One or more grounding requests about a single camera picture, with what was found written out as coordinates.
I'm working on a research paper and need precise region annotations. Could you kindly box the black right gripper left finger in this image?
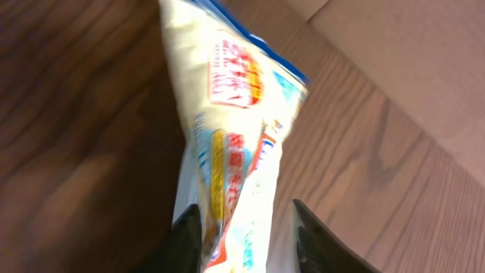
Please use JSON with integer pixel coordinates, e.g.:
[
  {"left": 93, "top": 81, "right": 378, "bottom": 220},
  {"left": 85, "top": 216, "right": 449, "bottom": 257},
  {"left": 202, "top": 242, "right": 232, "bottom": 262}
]
[{"left": 132, "top": 204, "right": 202, "bottom": 273}]

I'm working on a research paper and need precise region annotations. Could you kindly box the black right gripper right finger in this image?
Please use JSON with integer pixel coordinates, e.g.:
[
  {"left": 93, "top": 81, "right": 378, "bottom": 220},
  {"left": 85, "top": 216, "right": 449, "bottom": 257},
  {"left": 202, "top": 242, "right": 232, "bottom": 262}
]
[{"left": 292, "top": 199, "right": 380, "bottom": 273}]

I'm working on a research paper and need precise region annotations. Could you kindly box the yellow snack bag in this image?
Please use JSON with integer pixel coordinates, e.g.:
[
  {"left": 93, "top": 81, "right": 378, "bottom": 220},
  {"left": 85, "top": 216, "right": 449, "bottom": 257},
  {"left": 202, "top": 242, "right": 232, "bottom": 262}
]
[{"left": 160, "top": 0, "right": 308, "bottom": 272}]

